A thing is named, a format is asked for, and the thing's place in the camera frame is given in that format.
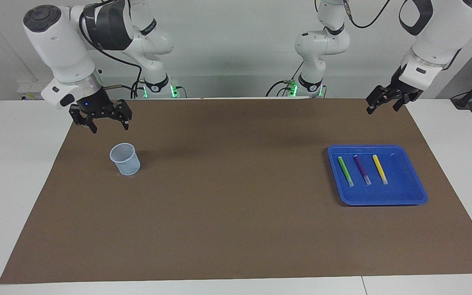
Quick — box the blue plastic tray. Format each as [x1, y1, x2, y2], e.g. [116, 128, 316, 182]
[327, 144, 428, 206]

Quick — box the yellow pen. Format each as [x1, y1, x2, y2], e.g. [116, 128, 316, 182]
[372, 154, 388, 185]

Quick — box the white wall socket box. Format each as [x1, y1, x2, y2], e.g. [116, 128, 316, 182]
[16, 80, 62, 101]

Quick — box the purple pen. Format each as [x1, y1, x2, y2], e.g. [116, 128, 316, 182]
[353, 155, 372, 186]

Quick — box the brown table mat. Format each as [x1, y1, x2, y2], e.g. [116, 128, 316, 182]
[0, 98, 472, 284]

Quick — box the black right base cable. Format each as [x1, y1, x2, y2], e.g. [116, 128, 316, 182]
[131, 80, 146, 99]

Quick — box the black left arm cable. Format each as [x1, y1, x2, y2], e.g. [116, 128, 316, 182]
[343, 0, 392, 29]

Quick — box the translucent plastic cup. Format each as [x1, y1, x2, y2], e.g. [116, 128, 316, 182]
[109, 143, 141, 176]

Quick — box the black base cable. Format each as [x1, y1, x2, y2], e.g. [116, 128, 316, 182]
[131, 80, 146, 99]
[265, 61, 304, 98]

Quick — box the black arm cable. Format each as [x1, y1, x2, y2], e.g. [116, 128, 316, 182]
[343, 0, 392, 29]
[79, 0, 144, 100]

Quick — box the green pen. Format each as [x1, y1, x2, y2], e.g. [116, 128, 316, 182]
[338, 156, 354, 188]

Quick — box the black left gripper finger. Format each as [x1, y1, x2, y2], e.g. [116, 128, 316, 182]
[393, 95, 415, 112]
[366, 84, 392, 114]

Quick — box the black left base cable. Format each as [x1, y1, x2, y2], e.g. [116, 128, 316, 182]
[265, 61, 304, 98]

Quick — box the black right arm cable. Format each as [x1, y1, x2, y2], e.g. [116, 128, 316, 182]
[79, 0, 144, 100]

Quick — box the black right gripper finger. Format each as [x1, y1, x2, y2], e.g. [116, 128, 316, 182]
[111, 100, 133, 131]
[69, 105, 98, 134]

